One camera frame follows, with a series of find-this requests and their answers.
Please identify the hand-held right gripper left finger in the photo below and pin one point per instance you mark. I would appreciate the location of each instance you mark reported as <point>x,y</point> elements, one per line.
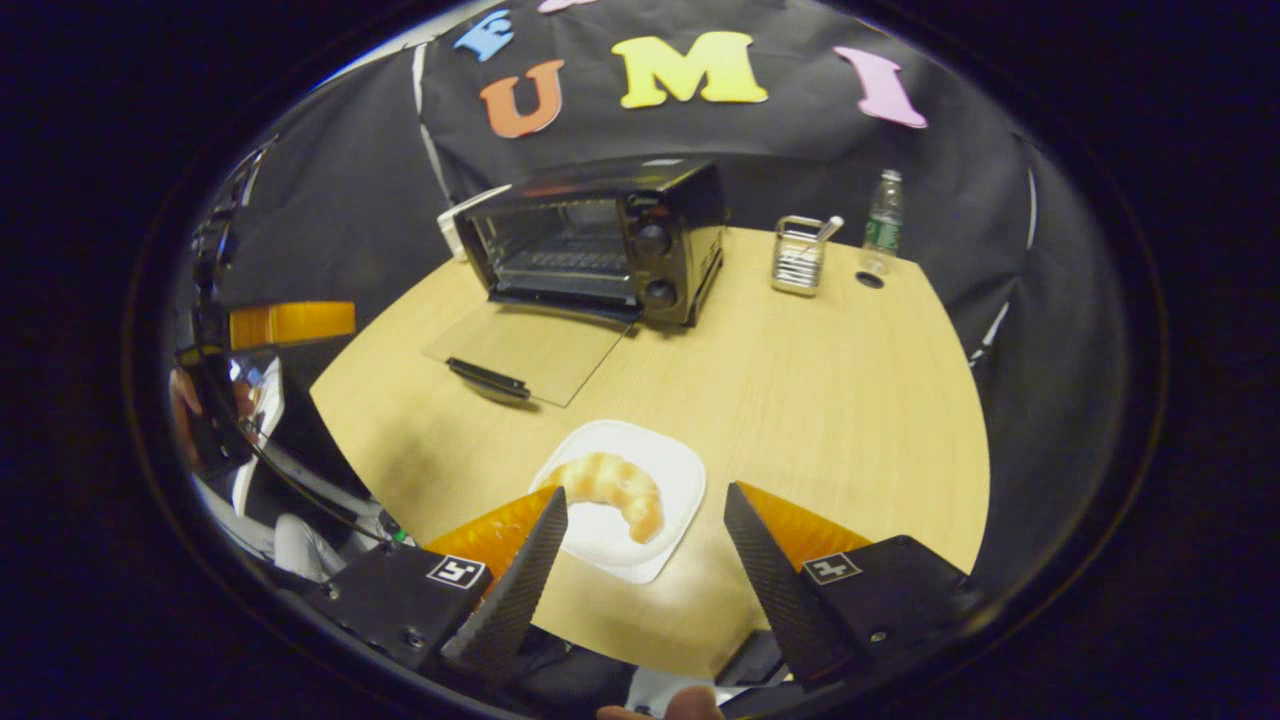
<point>515,590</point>

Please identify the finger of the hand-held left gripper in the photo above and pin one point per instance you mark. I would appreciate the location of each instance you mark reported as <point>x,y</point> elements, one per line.
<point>290,325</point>

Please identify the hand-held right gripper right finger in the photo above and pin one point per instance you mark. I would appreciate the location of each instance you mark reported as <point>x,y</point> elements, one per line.
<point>775,590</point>

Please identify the golden croissant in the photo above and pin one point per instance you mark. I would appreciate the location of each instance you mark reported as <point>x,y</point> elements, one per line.
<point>620,485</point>

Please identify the black electric oven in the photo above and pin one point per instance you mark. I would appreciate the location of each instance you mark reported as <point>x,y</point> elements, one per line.
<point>660,260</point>

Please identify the person's white shirt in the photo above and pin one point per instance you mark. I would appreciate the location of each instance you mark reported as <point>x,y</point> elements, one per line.
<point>268,400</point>

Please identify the person's light trousers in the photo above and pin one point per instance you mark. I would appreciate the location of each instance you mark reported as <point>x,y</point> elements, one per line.
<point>305,550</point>

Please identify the white square plate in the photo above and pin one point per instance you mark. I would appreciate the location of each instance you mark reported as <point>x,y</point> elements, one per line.
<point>670,470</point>

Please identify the white toaster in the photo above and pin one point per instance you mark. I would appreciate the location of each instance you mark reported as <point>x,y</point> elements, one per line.
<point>448,228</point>

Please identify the dark round table grommet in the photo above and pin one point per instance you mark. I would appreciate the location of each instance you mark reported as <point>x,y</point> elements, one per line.
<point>870,279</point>

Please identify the metal utensil holder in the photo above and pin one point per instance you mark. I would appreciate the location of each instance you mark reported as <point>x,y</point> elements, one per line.
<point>797,265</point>

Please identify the white utensil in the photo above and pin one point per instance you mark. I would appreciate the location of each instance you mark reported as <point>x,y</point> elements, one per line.
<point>828,229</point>

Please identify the clear green-label water bottle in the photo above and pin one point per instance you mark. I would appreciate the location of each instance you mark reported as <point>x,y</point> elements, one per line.
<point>882,225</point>

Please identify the dark metal frame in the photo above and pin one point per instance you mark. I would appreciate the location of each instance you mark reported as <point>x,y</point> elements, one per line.
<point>212,250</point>

